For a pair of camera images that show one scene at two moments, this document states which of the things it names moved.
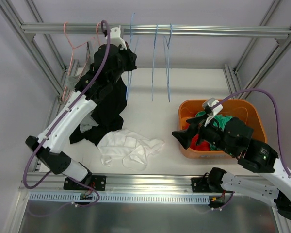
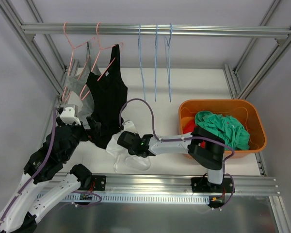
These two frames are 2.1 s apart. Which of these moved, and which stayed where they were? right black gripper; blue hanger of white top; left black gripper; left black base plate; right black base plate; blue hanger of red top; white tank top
Moved: right black gripper; blue hanger of white top; white tank top; left black gripper
Stayed: right black base plate; left black base plate; blue hanger of red top
